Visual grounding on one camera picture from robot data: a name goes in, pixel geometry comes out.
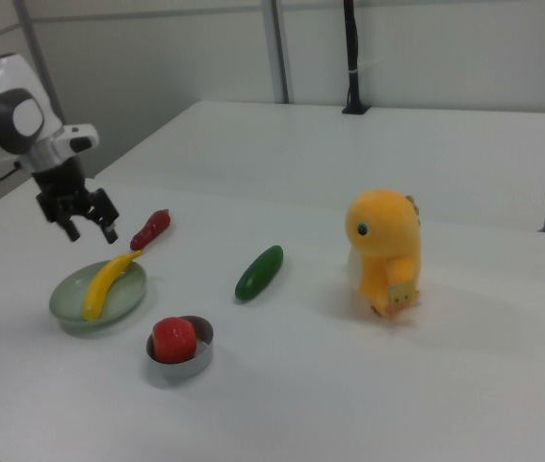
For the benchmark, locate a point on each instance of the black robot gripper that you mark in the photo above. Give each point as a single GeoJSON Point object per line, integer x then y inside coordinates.
{"type": "Point", "coordinates": [63, 190]}

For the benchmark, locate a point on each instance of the yellow banana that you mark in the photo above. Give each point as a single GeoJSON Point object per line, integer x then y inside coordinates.
{"type": "Point", "coordinates": [101, 284]}

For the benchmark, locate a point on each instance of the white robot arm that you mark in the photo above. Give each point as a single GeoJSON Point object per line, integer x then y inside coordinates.
{"type": "Point", "coordinates": [7, 115]}

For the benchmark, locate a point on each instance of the pale green plastic plate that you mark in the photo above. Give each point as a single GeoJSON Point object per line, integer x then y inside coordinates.
{"type": "Point", "coordinates": [68, 294]}

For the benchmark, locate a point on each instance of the red chili pepper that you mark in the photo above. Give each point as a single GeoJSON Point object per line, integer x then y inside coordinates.
{"type": "Point", "coordinates": [151, 228]}

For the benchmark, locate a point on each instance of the red toy fruit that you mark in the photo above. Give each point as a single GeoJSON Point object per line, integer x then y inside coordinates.
{"type": "Point", "coordinates": [173, 339]}

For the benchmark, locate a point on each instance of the small grey metal bowl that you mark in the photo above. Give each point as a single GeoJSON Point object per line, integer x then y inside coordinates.
{"type": "Point", "coordinates": [187, 368]}

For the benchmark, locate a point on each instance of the green cucumber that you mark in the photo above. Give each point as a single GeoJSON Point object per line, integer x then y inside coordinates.
{"type": "Point", "coordinates": [259, 273]}

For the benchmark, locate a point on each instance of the orange plush dinosaur toy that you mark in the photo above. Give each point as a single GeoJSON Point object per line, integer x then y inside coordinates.
{"type": "Point", "coordinates": [383, 231]}

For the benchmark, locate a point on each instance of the black camera stand pole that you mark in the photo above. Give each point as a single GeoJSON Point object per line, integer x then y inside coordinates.
{"type": "Point", "coordinates": [352, 58]}

